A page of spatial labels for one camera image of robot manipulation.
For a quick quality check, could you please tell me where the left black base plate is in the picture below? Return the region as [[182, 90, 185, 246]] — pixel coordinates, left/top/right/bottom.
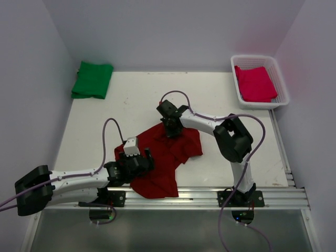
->
[[78, 191, 126, 208]]

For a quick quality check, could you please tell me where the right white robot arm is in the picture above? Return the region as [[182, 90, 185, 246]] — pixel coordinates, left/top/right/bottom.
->
[[156, 100, 256, 206]]

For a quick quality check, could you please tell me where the dark red t shirt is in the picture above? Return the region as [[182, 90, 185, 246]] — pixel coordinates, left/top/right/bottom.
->
[[130, 123, 203, 199]]

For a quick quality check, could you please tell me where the folded green t shirt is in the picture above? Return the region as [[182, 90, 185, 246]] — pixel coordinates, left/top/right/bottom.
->
[[71, 61, 114, 99]]

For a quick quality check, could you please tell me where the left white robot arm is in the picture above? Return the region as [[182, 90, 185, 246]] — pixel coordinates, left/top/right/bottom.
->
[[15, 148, 154, 216]]

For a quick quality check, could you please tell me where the pink red t shirt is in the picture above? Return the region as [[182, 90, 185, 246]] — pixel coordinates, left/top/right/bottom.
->
[[235, 66, 278, 102]]

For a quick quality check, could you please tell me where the white plastic basket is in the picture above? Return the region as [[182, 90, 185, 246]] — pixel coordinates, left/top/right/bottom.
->
[[230, 55, 289, 110]]

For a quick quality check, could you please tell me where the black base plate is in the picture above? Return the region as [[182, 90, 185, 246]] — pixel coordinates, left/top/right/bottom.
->
[[217, 190, 265, 207], [78, 191, 126, 208]]

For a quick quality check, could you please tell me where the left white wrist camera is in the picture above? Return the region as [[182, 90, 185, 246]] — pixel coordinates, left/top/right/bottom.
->
[[123, 137, 140, 157]]

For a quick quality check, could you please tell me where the aluminium extrusion rail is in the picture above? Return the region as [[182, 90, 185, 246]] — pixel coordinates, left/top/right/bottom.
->
[[45, 187, 310, 210]]

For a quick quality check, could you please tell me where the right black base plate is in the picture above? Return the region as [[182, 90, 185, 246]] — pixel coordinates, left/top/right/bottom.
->
[[217, 190, 265, 207]]

